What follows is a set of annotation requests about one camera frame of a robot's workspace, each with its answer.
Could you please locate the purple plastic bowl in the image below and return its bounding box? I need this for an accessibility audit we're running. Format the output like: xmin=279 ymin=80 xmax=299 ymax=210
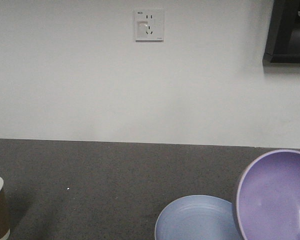
xmin=232 ymin=149 xmax=300 ymax=240

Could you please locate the light blue plastic plate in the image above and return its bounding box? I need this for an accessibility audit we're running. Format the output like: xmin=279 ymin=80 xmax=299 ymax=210
xmin=154 ymin=195 xmax=241 ymax=240

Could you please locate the black range hood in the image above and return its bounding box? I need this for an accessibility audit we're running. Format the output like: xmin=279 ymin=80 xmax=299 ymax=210
xmin=263 ymin=0 xmax=300 ymax=64

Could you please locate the white wall power socket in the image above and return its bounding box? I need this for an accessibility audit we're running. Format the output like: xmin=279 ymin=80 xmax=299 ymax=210
xmin=133 ymin=8 xmax=165 ymax=42

